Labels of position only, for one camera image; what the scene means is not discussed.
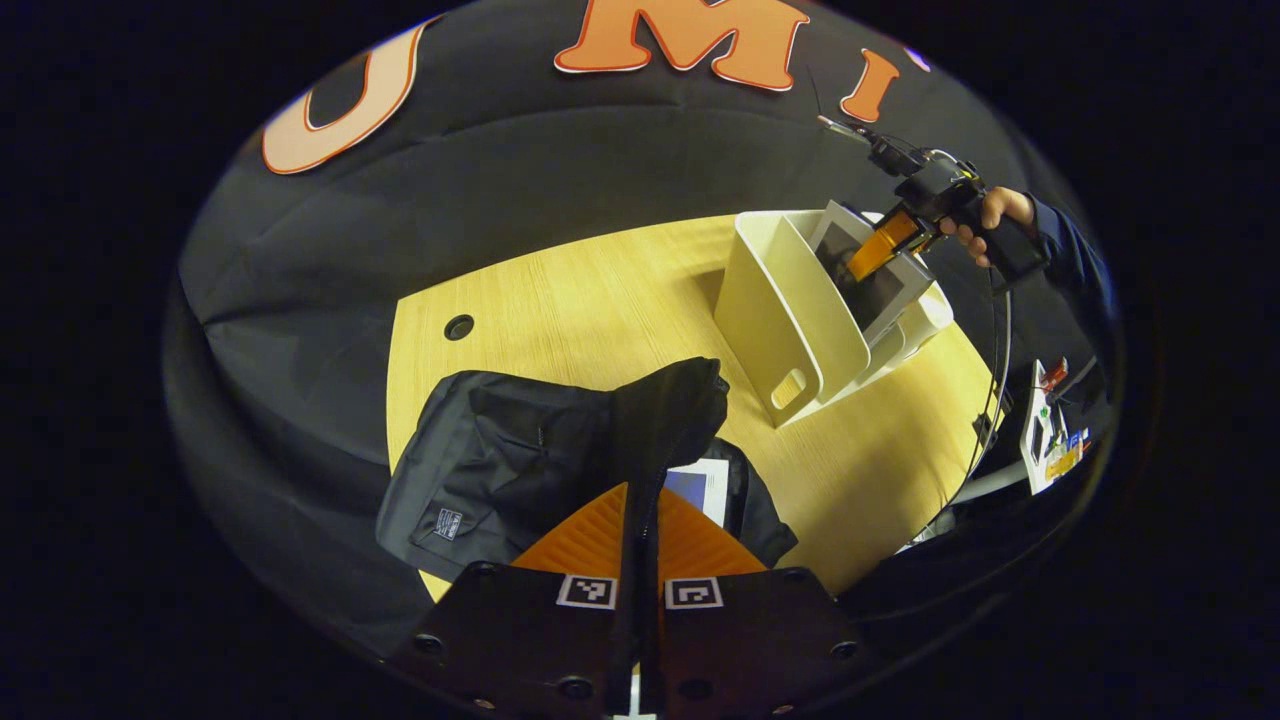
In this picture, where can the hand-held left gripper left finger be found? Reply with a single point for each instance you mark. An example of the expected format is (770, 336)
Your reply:
(520, 640)

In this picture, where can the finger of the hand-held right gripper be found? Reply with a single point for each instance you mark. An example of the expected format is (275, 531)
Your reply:
(880, 245)

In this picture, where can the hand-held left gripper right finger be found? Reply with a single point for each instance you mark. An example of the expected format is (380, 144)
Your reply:
(750, 640)

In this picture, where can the grey portrait cover book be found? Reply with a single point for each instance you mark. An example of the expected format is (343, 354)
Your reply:
(885, 295)

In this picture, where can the white bookshelf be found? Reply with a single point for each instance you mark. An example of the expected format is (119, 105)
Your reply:
(780, 300)

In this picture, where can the blue cover book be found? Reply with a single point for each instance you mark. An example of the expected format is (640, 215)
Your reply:
(700, 485)

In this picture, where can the black schoolbag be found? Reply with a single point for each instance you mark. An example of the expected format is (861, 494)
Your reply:
(500, 460)

